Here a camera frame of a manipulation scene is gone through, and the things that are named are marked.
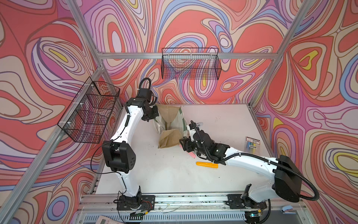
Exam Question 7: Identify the orange utility knife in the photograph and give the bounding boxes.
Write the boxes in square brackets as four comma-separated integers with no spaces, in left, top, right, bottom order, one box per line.
[196,161,219,169]

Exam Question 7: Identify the pink utility knife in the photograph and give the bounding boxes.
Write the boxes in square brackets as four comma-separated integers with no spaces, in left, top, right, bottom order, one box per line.
[188,152,196,159]

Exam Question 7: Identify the small blue stapler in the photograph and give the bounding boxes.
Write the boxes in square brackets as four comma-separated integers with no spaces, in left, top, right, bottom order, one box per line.
[281,205,296,214]

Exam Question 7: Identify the blade refill package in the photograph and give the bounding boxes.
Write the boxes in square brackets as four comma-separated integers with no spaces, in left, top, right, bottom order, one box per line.
[245,137,261,154]

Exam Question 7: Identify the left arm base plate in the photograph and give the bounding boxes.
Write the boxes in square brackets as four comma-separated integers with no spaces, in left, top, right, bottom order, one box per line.
[113,195,155,211]

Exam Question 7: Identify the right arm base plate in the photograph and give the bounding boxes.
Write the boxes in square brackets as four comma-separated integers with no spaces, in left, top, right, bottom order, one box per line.
[225,194,267,210]

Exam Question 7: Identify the wire basket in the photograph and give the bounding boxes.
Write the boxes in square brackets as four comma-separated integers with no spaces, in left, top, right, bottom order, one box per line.
[161,47,222,80]
[57,77,120,143]

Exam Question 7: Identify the left wire basket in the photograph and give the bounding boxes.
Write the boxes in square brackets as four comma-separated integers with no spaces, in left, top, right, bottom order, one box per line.
[57,77,120,143]

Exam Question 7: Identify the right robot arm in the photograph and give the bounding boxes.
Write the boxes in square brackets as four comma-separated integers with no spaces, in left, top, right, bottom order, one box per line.
[180,130,320,209]

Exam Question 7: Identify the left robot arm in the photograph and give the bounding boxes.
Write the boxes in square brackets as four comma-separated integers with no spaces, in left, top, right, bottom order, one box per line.
[102,88,159,197]

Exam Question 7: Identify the aluminium front rail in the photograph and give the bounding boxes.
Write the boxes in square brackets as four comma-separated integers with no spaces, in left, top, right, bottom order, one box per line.
[73,192,313,224]

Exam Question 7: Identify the back wire basket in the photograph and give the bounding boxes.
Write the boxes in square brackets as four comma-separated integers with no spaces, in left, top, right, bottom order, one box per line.
[161,47,222,80]

